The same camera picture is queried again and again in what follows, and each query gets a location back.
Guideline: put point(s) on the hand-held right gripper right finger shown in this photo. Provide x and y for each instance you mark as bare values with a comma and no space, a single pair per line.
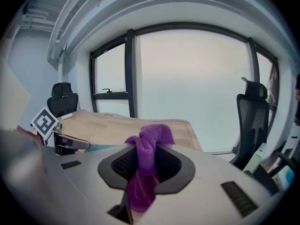
206,191

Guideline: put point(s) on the green rectangular board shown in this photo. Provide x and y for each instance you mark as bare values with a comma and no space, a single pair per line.
98,147

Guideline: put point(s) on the black mesh office chair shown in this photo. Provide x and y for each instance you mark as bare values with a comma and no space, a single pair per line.
253,121
62,102

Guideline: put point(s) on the white stool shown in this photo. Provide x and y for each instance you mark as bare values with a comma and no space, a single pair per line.
291,140

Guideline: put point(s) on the small blue object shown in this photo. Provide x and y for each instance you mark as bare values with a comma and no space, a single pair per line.
288,176

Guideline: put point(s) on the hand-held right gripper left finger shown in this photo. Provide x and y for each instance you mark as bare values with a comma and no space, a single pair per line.
89,184

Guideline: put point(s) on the person's left forearm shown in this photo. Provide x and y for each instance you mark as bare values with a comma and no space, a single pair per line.
28,133

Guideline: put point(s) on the purple cloth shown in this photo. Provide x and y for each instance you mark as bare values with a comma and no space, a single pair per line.
146,153

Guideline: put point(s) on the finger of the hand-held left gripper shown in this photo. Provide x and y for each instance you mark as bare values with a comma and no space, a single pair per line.
77,144
64,151

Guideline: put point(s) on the large black framed window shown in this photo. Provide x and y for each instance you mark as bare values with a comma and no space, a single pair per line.
130,78

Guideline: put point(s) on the white paper roll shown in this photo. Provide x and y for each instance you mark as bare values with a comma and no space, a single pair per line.
65,116

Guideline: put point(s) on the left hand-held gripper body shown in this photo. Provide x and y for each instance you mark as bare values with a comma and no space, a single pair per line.
44,123

